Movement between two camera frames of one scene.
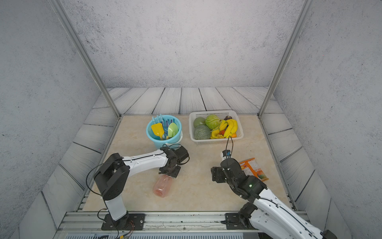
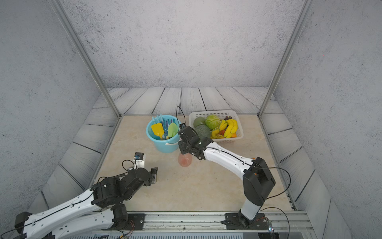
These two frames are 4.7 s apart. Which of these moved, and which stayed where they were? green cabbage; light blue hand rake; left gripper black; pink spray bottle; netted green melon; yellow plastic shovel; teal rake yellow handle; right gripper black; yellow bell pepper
Moved: right gripper black; pink spray bottle; left gripper black
Stayed: yellow bell pepper; yellow plastic shovel; teal rake yellow handle; netted green melon; green cabbage; light blue hand rake
